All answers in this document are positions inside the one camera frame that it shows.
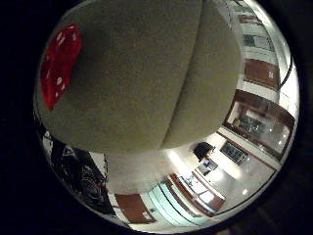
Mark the black office chair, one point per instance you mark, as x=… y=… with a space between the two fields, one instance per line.
x=202 y=150

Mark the computer monitor blue screen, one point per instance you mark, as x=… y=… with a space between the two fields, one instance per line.
x=208 y=165

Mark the large olive green table mat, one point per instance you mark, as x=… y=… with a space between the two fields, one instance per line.
x=130 y=71

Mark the black equipment rack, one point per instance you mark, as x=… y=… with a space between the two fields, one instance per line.
x=81 y=176

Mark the brown framed glass window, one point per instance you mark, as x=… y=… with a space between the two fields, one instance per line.
x=260 y=124

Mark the red plush dice white dots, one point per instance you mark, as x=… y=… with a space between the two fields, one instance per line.
x=60 y=65

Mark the narrow olive green table mat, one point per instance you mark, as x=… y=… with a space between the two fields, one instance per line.
x=212 y=81

